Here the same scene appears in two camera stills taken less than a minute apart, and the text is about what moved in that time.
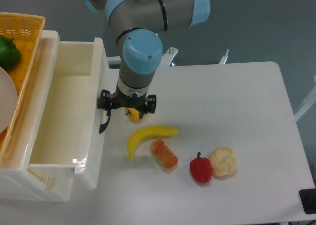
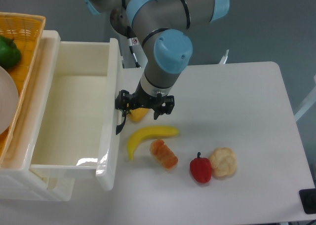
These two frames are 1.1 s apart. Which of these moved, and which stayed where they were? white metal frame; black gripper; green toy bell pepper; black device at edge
Moved: black gripper
Stayed: white metal frame; black device at edge; green toy bell pepper
